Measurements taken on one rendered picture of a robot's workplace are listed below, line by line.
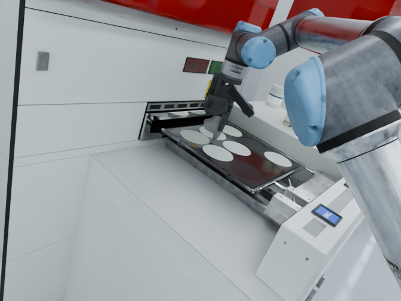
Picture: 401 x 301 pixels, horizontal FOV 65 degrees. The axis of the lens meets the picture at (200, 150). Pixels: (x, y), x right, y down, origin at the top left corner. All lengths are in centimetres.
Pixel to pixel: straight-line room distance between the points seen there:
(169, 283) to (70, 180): 39
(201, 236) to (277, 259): 18
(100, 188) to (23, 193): 18
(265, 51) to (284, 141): 48
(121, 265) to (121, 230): 10
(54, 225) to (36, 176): 20
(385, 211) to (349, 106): 14
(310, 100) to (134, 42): 54
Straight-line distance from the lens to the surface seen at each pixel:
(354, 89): 45
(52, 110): 80
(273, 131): 121
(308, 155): 117
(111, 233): 92
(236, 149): 103
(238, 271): 70
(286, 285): 69
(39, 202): 94
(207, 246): 72
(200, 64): 106
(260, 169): 97
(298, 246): 64
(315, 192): 105
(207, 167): 97
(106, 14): 79
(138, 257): 86
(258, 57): 80
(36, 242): 103
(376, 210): 48
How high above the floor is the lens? 128
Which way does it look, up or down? 24 degrees down
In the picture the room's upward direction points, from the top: 19 degrees clockwise
